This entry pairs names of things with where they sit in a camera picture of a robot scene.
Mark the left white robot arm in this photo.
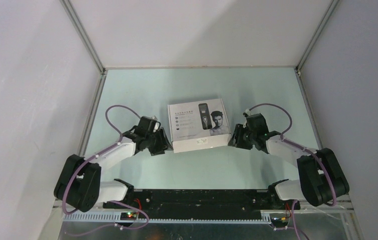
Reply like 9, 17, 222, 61
54, 116, 173, 213

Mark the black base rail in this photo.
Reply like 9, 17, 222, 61
104, 188, 300, 221

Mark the left control board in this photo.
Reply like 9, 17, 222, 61
120, 211, 138, 221

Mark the aluminium frame rail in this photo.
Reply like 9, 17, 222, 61
59, 0, 107, 75

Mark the white cardboard kit box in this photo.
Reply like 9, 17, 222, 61
168, 98, 231, 153

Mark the control board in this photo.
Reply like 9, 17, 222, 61
120, 211, 138, 221
270, 217, 292, 229

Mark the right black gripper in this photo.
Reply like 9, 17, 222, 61
228, 123, 256, 150

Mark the right control board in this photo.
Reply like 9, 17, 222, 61
270, 217, 292, 229

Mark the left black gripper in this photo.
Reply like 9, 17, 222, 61
145, 127, 173, 156

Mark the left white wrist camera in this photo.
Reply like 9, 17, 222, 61
152, 116, 161, 132

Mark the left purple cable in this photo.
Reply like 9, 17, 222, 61
62, 104, 150, 238

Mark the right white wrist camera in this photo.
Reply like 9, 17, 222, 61
242, 109, 252, 117

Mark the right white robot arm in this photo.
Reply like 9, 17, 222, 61
228, 113, 350, 209

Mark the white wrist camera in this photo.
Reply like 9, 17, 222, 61
242, 109, 252, 117
152, 116, 161, 132

